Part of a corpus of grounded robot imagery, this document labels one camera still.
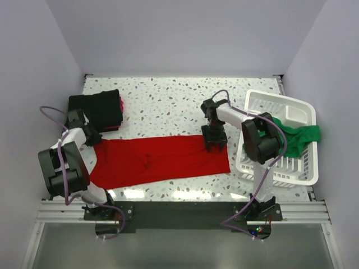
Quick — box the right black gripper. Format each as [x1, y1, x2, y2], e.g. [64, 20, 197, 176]
[202, 120, 228, 150]

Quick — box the red t shirt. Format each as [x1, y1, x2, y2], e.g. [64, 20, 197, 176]
[90, 135, 230, 189]

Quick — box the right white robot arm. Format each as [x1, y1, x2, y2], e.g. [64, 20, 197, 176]
[200, 99, 287, 220]

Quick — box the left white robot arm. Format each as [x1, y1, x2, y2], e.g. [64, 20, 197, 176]
[38, 106, 116, 220]

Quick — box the folded black t shirt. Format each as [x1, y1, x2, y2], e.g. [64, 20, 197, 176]
[68, 89, 120, 133]

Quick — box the folded pink t shirt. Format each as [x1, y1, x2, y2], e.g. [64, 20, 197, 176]
[104, 97, 124, 131]

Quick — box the green t shirt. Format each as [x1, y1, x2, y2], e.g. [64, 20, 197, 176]
[243, 117, 321, 157]

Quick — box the white plastic laundry basket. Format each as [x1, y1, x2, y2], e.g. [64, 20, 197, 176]
[236, 90, 319, 188]

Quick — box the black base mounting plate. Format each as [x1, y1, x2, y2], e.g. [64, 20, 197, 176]
[82, 201, 283, 235]

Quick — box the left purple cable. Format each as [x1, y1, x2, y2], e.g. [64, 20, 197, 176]
[39, 105, 126, 240]

